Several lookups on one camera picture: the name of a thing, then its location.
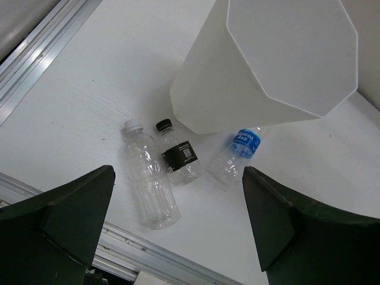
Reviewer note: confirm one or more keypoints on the left aluminium rail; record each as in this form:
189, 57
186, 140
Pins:
27, 62

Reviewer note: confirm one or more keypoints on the white octagonal plastic bin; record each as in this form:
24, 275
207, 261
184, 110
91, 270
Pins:
260, 63

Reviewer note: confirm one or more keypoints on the black label small bottle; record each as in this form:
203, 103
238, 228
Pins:
178, 154

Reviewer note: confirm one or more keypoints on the aluminium rail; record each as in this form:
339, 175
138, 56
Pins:
125, 257
27, 62

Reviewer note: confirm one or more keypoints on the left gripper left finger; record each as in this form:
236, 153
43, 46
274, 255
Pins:
52, 238

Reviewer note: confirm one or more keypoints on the blue label plastic bottle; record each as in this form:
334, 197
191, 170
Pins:
227, 164

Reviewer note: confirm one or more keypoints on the clear unlabelled plastic bottle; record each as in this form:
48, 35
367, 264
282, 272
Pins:
149, 174

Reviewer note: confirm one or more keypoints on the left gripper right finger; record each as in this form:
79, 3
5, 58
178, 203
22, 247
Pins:
300, 240

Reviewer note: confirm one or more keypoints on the front aluminium rail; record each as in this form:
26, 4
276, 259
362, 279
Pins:
125, 257

